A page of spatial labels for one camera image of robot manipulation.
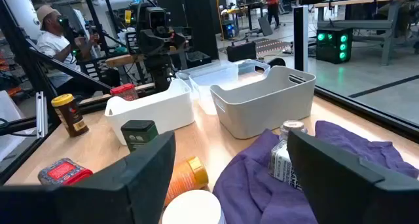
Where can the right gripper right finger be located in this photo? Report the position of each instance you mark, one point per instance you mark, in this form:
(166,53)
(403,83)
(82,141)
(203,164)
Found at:
(343,191)

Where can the seated person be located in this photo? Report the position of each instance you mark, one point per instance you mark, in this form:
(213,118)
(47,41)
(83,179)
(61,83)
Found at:
(52,44)

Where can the gray plastic bin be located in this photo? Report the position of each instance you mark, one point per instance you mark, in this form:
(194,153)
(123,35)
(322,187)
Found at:
(262,109)

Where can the yellow-lid spice jar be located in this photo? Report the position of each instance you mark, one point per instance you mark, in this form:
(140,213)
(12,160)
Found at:
(70,117)

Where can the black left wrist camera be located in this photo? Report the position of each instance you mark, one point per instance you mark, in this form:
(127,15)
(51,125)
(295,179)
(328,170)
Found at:
(157,17)

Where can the smoked paprika tin red lid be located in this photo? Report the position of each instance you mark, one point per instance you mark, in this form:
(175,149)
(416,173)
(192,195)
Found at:
(124,91)
(62,171)

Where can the purple cloth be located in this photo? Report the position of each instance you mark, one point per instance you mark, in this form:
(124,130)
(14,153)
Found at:
(248,184)

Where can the computer tower green lights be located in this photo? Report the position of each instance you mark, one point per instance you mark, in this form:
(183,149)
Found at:
(330,50)

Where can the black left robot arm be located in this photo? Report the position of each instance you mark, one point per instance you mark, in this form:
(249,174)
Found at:
(160,73)

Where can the black case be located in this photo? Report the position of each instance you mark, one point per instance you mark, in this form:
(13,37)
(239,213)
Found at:
(242,52)

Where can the white label spice bottle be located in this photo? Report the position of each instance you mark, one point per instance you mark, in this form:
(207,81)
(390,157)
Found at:
(281,158)

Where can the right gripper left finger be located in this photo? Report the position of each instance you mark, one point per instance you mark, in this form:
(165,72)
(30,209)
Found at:
(114,197)

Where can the white plastic bin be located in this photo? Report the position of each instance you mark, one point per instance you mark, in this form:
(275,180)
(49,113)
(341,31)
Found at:
(154,112)

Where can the dark green spice tin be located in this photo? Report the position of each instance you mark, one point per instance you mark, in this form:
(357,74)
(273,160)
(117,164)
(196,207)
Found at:
(139,135)

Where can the wooden top workbench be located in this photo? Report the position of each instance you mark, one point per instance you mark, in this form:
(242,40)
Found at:
(360,23)

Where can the silver aluminium extrusion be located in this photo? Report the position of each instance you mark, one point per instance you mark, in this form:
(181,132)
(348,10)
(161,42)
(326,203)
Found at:
(41,116)

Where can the orange spice bottle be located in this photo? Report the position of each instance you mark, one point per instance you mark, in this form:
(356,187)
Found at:
(185,181)

